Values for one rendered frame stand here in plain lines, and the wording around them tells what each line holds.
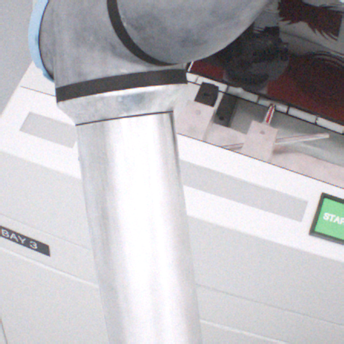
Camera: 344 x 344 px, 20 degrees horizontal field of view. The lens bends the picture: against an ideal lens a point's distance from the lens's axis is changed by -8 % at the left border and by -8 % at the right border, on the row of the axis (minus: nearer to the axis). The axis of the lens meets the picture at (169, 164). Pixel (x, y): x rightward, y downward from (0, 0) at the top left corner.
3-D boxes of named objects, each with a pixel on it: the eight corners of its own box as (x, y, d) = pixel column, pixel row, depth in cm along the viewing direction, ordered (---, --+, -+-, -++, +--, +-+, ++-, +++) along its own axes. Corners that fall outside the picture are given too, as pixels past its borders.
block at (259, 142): (249, 133, 121) (252, 118, 118) (275, 143, 120) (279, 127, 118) (229, 186, 116) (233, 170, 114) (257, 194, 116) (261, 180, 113)
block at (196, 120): (186, 114, 122) (188, 97, 119) (213, 122, 121) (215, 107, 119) (163, 164, 117) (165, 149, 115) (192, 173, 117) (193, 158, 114)
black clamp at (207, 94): (200, 91, 124) (202, 78, 122) (217, 97, 123) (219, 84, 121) (191, 112, 122) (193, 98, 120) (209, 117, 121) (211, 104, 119)
